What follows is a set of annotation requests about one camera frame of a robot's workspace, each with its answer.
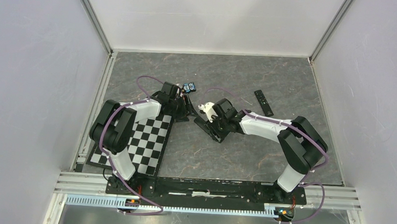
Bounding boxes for purple cable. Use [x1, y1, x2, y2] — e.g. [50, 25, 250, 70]
[95, 73, 171, 217]
[196, 87, 333, 224]

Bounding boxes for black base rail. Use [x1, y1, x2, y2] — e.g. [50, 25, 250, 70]
[106, 175, 307, 211]

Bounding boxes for white cable comb strip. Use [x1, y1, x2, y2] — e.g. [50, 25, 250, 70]
[65, 194, 290, 219]

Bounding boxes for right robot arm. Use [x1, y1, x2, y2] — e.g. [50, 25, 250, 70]
[198, 98, 328, 203]

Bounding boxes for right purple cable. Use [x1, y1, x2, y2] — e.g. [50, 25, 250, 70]
[196, 87, 333, 224]

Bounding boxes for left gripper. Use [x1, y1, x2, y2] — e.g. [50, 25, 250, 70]
[168, 93, 199, 124]

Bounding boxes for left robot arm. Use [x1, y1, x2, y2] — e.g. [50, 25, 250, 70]
[89, 82, 196, 195]

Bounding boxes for checkerboard calibration board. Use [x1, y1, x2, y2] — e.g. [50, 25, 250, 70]
[87, 100, 174, 176]

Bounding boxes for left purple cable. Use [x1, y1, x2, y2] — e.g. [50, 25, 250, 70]
[95, 73, 171, 217]

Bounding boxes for black remote control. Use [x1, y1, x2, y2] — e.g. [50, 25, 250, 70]
[194, 117, 218, 141]

